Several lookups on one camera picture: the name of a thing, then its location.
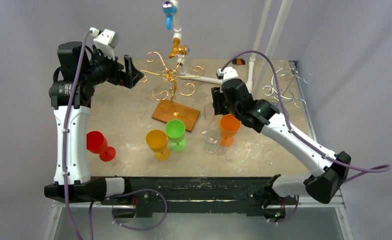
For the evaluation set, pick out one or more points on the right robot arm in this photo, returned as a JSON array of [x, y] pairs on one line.
[[327, 169]]

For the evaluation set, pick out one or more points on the white PVC pipe frame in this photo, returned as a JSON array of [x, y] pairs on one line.
[[176, 27]]

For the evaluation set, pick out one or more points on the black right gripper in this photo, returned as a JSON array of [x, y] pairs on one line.
[[219, 101]]

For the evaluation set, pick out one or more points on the yellow-orange plastic goblet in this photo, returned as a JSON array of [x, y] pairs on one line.
[[157, 141]]

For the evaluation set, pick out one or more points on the gold wire wine glass rack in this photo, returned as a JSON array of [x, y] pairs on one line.
[[167, 91]]

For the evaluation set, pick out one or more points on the green plastic goblet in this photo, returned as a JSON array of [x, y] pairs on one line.
[[175, 131]]

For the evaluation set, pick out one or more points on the clear wine glass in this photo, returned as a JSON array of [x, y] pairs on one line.
[[209, 117]]

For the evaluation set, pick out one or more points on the chrome spiral glass rack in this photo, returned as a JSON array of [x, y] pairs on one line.
[[287, 83]]

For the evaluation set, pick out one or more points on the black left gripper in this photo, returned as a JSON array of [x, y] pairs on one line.
[[127, 78]]

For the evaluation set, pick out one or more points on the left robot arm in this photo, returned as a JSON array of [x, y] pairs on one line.
[[74, 83]]

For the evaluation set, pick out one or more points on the blue faucet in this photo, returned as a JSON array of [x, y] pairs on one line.
[[169, 9]]

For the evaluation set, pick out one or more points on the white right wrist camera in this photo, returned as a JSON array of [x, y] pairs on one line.
[[227, 73]]

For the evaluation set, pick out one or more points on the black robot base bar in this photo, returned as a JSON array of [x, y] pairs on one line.
[[251, 196]]

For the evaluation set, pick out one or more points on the small clear glass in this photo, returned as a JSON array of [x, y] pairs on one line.
[[212, 141]]

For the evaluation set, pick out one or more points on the orange plastic goblet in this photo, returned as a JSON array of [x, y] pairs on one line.
[[228, 126]]

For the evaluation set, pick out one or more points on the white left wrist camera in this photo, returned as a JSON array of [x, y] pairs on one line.
[[106, 41]]

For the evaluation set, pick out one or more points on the red plastic goblet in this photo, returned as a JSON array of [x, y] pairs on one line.
[[97, 144]]

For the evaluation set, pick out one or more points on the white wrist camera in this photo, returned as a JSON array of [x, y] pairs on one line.
[[106, 41], [227, 73]]

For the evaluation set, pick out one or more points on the yellow faucet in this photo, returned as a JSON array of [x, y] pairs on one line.
[[178, 49]]

